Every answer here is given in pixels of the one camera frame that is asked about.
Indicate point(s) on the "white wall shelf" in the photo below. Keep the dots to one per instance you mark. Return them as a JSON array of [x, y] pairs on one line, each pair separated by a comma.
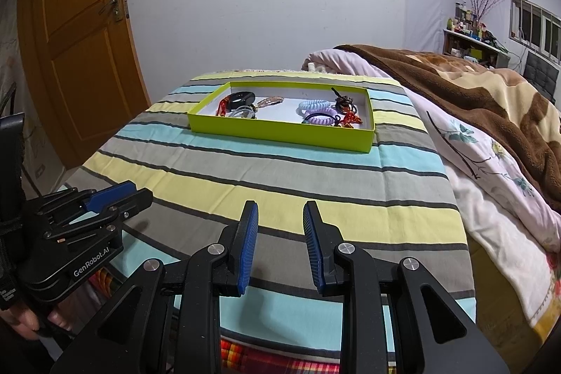
[[464, 45]]

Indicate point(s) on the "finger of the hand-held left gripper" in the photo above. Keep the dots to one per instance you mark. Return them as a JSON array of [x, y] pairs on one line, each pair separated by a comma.
[[107, 198], [136, 201]]

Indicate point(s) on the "brown plush blanket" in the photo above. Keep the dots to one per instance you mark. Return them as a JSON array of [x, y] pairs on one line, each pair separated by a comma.
[[438, 85]]

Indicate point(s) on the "orange wooden door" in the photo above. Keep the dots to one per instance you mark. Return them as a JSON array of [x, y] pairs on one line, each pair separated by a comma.
[[87, 71]]

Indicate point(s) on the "person's left hand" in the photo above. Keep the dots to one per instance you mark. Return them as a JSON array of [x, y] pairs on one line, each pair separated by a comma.
[[17, 319]]

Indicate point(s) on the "green shallow cardboard box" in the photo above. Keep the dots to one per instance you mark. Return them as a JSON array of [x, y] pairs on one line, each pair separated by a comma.
[[280, 135]]

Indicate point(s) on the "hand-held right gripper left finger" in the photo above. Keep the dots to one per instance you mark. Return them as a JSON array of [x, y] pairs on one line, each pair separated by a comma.
[[247, 242]]

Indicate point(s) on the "black tufted headboard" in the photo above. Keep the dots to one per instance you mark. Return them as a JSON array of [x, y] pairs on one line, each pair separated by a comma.
[[543, 74]]

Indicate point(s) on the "pink hair clip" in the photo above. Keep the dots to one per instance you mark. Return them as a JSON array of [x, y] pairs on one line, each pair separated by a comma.
[[269, 101]]

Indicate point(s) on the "pink floral quilt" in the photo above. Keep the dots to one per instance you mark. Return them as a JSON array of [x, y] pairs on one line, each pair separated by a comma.
[[482, 181]]

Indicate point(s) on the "window with white frame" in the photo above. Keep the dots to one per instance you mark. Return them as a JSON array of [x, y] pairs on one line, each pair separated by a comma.
[[534, 23]]

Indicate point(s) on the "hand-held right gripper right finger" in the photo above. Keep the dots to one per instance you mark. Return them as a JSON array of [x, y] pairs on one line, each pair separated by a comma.
[[312, 242]]

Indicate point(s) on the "brass door lock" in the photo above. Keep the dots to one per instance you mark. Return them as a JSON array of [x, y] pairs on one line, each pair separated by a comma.
[[115, 6]]

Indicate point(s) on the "row of small bottles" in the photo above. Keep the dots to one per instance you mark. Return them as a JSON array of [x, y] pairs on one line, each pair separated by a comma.
[[464, 21]]

